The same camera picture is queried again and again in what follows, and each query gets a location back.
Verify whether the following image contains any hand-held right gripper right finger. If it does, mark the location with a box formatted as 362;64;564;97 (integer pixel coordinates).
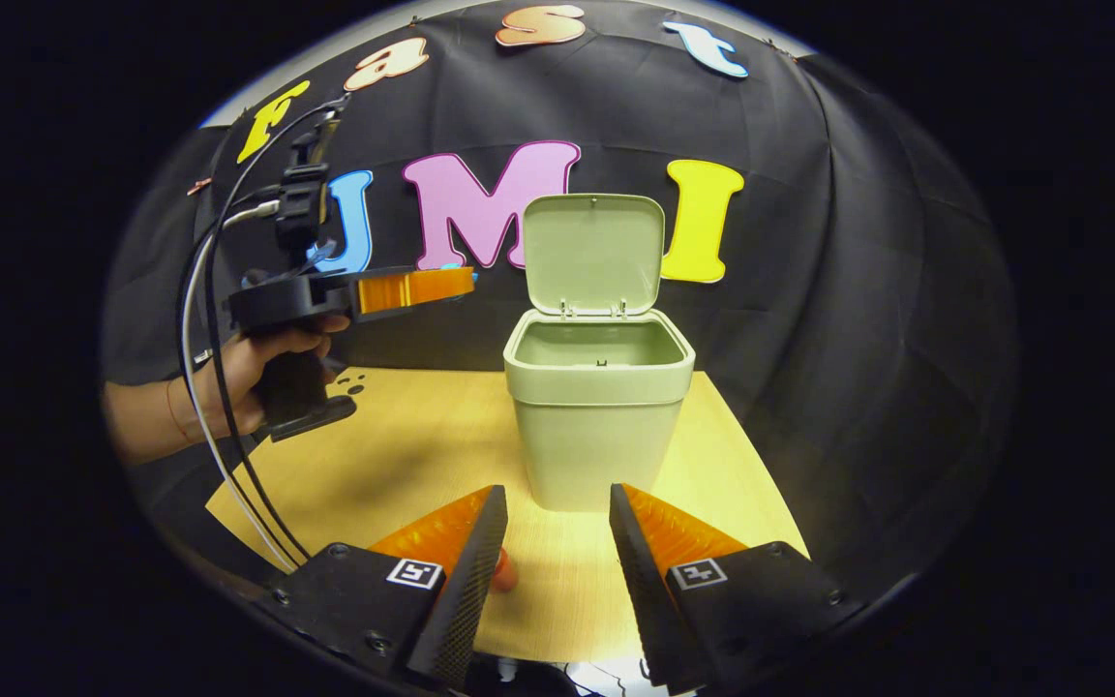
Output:
609;482;866;696

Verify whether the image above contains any white cable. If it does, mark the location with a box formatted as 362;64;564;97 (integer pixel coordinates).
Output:
180;198;297;574

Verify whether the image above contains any wooden desktop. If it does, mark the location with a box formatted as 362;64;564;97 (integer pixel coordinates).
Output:
204;366;810;669

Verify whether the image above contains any black backdrop cloth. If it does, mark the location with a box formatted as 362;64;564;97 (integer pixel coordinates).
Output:
103;0;1021;621

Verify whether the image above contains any green desktop garbage bin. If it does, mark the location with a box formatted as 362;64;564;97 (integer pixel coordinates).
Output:
502;193;697;514

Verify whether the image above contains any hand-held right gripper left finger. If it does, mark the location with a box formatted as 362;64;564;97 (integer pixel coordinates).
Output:
265;484;510;692

